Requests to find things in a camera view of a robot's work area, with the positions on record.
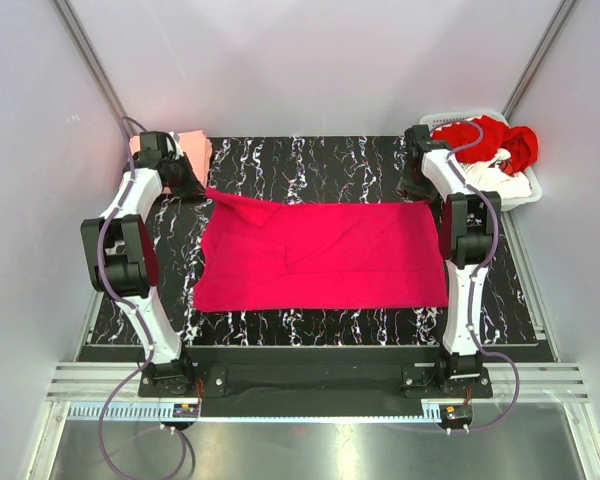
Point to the left aluminium frame post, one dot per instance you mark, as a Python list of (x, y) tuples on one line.
[(90, 59)]

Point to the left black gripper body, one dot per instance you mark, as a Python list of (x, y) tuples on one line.
[(183, 182)]

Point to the aluminium frame post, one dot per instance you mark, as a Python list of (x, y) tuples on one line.
[(90, 59), (548, 39)]

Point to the red t shirt in basket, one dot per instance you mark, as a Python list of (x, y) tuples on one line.
[(520, 142)]

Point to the magenta pink t shirt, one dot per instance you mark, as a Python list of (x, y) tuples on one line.
[(262, 255)]

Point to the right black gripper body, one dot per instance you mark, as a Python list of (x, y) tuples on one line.
[(416, 184)]

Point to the white plastic laundry basket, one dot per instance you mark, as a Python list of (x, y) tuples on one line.
[(435, 121)]

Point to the slotted white cable duct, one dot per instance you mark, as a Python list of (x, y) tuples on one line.
[(403, 411)]

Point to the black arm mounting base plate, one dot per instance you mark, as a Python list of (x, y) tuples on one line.
[(220, 381)]

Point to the folded peach t shirt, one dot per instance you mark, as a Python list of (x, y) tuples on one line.
[(197, 147)]

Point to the white printed t shirt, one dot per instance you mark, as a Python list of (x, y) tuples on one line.
[(490, 176)]

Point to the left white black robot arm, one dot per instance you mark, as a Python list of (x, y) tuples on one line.
[(123, 264)]

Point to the right aluminium frame post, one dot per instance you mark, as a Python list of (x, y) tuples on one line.
[(548, 39)]

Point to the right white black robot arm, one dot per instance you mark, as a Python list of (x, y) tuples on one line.
[(468, 238)]

